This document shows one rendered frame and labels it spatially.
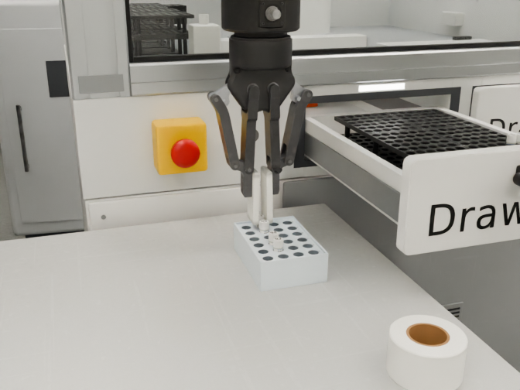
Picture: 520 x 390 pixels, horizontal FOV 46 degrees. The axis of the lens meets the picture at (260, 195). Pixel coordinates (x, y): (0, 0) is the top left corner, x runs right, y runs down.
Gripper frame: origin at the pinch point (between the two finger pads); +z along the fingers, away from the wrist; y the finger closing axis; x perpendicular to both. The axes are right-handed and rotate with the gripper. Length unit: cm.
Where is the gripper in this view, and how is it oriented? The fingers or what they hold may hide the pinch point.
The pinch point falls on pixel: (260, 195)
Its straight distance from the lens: 79.6
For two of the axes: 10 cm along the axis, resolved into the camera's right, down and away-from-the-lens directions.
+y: 9.6, -0.9, 2.6
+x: -2.8, -3.3, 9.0
